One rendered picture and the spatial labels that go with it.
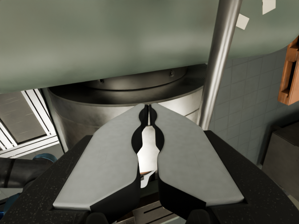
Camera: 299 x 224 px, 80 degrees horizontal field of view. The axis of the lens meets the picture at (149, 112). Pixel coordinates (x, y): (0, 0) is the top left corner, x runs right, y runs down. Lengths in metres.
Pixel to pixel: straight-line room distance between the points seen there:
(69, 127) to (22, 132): 1.18
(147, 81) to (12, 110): 1.20
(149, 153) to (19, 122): 1.23
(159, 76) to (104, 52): 0.12
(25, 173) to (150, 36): 0.49
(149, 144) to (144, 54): 0.13
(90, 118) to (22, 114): 1.17
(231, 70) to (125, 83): 1.86
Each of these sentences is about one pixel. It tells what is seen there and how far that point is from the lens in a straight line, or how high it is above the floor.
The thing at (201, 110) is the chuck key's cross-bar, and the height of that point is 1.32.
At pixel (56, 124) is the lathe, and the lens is 1.03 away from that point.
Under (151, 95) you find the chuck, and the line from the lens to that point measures 0.25.
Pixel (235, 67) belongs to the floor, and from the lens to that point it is 2.10.
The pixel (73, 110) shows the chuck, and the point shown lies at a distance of 0.27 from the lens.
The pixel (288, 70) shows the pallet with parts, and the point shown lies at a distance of 2.73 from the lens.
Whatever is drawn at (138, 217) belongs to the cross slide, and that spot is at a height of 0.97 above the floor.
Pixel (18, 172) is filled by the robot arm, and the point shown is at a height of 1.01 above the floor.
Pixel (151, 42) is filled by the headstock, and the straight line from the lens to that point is 0.19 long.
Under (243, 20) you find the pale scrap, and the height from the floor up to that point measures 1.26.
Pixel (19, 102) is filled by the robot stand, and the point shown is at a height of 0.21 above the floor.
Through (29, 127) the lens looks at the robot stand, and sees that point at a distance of 1.45.
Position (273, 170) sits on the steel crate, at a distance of 3.26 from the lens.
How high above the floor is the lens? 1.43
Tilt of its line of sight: 56 degrees down
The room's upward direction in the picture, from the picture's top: 142 degrees clockwise
